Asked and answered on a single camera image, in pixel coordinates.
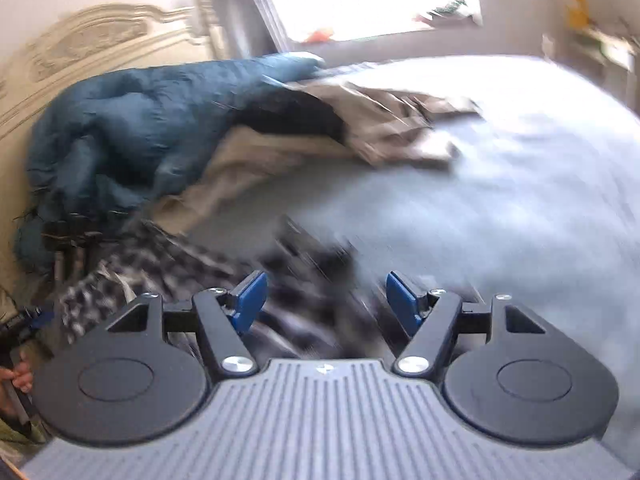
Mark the dark garment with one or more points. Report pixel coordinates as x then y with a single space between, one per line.
295 115

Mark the dark shoes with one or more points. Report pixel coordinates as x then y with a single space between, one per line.
447 12

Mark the blue duvet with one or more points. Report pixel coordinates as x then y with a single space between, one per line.
125 120

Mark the orange item on windowsill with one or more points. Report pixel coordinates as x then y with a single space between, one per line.
320 35

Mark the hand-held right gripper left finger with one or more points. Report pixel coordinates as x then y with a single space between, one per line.
250 300

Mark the dark plaid shirt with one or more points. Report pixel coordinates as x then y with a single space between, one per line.
165 275

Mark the beige cloth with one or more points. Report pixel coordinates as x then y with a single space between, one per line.
240 170

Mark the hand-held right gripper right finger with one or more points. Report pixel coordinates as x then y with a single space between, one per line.
402 305

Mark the cream carved headboard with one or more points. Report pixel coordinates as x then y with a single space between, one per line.
75 45

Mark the grey fleece bed blanket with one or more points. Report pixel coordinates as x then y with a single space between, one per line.
500 185

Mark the yellow box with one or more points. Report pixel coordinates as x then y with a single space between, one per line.
577 7

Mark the person's left hand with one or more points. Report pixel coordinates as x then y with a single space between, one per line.
17 380

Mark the white desk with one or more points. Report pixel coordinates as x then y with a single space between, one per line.
595 47

